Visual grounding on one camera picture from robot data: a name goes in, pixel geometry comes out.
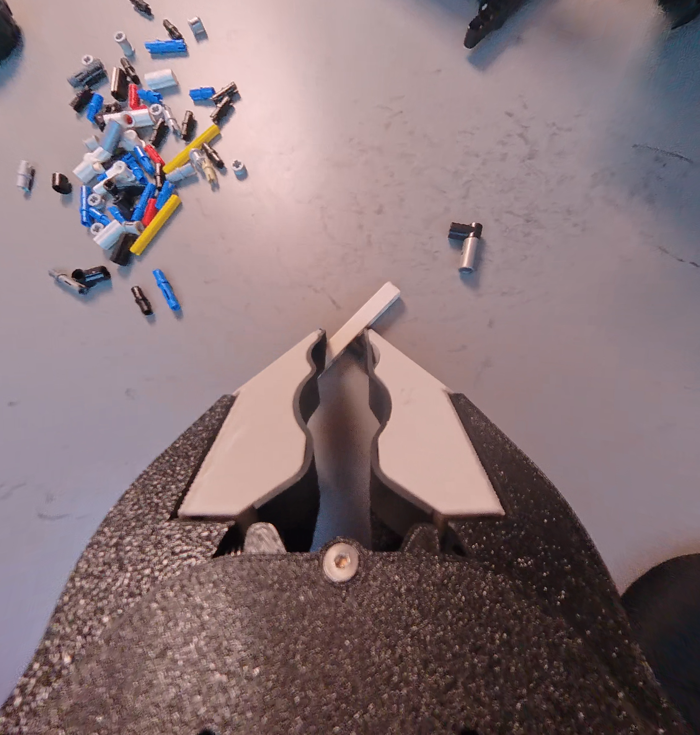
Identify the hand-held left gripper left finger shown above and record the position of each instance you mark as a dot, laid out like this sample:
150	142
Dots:
252	448

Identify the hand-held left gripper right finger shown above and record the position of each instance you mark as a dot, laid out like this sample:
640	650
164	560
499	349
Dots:
436	448

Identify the long white brick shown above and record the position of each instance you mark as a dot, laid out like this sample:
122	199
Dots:
371	312

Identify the toy brick vehicle model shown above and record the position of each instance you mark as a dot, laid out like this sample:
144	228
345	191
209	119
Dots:
499	21

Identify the grey desk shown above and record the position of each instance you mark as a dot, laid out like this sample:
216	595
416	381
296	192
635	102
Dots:
499	402

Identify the black connector with grey pin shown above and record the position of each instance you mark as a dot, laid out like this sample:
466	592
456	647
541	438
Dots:
468	244

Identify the pile of small brick parts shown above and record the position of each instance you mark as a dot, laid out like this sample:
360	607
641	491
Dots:
132	138

